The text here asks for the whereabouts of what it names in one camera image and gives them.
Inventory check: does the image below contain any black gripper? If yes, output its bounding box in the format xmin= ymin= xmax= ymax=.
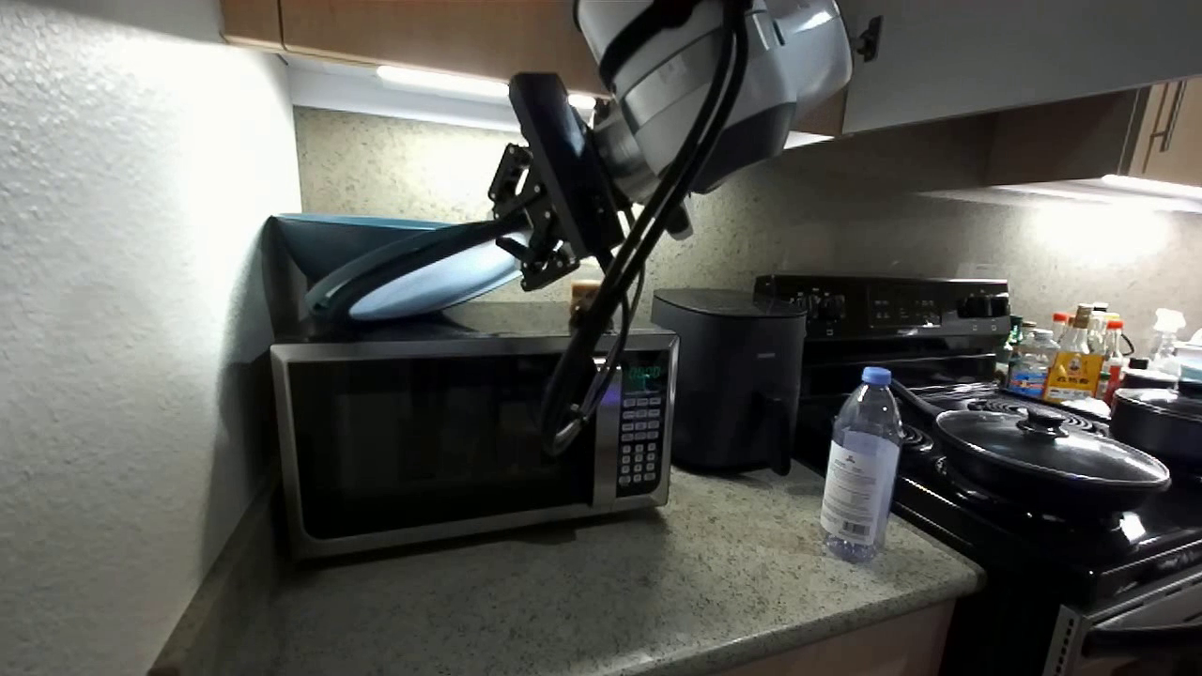
xmin=484 ymin=66 xmax=630 ymax=296

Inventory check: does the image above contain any small glass lid blue rim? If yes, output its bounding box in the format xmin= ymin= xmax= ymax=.
xmin=342 ymin=236 xmax=526 ymax=326

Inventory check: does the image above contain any under-cabinet light strip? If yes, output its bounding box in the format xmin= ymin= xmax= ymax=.
xmin=371 ymin=61 xmax=601 ymax=111

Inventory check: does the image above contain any black and steel microwave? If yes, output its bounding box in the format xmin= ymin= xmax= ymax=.
xmin=268 ymin=296 xmax=679 ymax=563

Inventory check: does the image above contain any wooden base cabinet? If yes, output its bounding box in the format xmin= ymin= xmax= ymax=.
xmin=709 ymin=598 xmax=966 ymax=676

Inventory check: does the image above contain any wooden cabinet beside hood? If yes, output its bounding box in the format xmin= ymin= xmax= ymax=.
xmin=984 ymin=72 xmax=1202 ymax=190

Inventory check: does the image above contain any black air fryer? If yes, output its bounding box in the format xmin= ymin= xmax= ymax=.
xmin=649 ymin=285 xmax=812 ymax=476

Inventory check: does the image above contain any clear plastic water bottle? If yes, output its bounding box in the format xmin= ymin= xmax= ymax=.
xmin=817 ymin=363 xmax=907 ymax=565

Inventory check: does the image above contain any black electric stove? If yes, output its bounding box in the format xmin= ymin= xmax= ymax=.
xmin=750 ymin=269 xmax=1202 ymax=676

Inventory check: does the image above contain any green cap condiment bottle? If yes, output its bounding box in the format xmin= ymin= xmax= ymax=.
xmin=1001 ymin=310 xmax=1062 ymax=405

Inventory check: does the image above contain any dark range hood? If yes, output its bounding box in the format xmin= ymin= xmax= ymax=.
xmin=833 ymin=0 xmax=1202 ymax=142

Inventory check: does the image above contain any yellow label condiment bottle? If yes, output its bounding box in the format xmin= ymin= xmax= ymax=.
xmin=1044 ymin=301 xmax=1110 ymax=405

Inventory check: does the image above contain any frying pan with glass lid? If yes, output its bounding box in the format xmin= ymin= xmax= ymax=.
xmin=888 ymin=380 xmax=1177 ymax=517

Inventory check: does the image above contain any red cap condiment bottle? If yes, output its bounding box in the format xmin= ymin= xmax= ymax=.
xmin=1095 ymin=310 xmax=1140 ymax=405

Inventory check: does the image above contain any black pot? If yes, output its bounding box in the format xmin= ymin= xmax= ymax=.
xmin=1110 ymin=380 xmax=1202 ymax=476

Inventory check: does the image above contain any wooden wall cabinet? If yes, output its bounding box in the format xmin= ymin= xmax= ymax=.
xmin=218 ymin=0 xmax=858 ymax=138

